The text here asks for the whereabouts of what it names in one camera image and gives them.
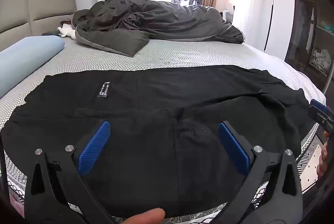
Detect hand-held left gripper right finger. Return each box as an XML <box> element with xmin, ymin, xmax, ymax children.
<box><xmin>219</xmin><ymin>121</ymin><xmax>304</xmax><ymax>224</ymax></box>

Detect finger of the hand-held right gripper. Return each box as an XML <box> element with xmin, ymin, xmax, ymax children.
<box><xmin>309</xmin><ymin>99</ymin><xmax>334</xmax><ymax>133</ymax></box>

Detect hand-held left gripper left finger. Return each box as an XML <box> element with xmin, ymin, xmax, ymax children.
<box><xmin>25</xmin><ymin>120</ymin><xmax>115</xmax><ymax>224</ymax></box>

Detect black pants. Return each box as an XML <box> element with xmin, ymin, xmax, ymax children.
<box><xmin>0</xmin><ymin>65</ymin><xmax>317</xmax><ymax>219</ymax></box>

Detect person's right hand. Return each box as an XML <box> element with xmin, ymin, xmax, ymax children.
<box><xmin>316</xmin><ymin>131</ymin><xmax>330</xmax><ymax>177</ymax></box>

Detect person's left hand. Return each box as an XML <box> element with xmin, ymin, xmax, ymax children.
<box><xmin>123</xmin><ymin>208</ymin><xmax>166</xmax><ymax>224</ymax></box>

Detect dark glass wardrobe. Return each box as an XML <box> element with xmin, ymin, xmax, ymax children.
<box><xmin>284</xmin><ymin>0</ymin><xmax>334</xmax><ymax>99</ymax></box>

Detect white closet door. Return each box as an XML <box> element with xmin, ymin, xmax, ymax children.
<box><xmin>263</xmin><ymin>0</ymin><xmax>295</xmax><ymax>55</ymax></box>

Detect light blue pillow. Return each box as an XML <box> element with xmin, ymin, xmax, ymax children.
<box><xmin>0</xmin><ymin>36</ymin><xmax>65</xmax><ymax>99</ymax></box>

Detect white plush toy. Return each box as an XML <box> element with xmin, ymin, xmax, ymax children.
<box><xmin>57</xmin><ymin>24</ymin><xmax>77</xmax><ymax>39</ymax></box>

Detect dark grey duvet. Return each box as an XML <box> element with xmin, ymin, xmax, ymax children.
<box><xmin>72</xmin><ymin>0</ymin><xmax>246</xmax><ymax>57</ymax></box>

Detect beige padded headboard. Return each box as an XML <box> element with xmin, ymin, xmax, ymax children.
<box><xmin>0</xmin><ymin>0</ymin><xmax>77</xmax><ymax>52</ymax></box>

